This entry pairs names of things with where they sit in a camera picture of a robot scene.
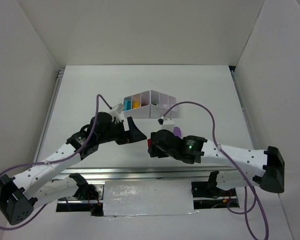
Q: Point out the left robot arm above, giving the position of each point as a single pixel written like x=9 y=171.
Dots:
x=38 y=186

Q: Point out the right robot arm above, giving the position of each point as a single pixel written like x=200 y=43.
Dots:
x=262 y=168

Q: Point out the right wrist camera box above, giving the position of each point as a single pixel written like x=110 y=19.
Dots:
x=166 y=124

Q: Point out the teal frog flower lego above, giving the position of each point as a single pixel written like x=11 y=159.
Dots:
x=127 y=103

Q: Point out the yellow butterfly lego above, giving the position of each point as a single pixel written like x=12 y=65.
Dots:
x=135 y=105

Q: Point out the light tan lego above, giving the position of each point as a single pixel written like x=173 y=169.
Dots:
x=138 y=102

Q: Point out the white divided organizer bin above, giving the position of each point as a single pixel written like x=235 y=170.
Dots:
x=146 y=109

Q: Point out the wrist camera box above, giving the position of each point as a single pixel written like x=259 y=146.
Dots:
x=166 y=124
x=116 y=111

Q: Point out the small red lego brick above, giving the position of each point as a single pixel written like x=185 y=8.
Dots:
x=149 y=143

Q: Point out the purple oval lego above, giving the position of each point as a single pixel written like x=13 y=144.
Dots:
x=177 y=132

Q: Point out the aluminium frame rail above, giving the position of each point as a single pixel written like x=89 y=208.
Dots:
x=208 y=97

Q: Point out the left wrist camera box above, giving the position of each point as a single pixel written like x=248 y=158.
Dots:
x=116 y=111

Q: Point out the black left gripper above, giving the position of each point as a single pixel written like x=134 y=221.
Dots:
x=126 y=135

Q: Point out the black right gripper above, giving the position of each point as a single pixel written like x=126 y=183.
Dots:
x=153 y=146

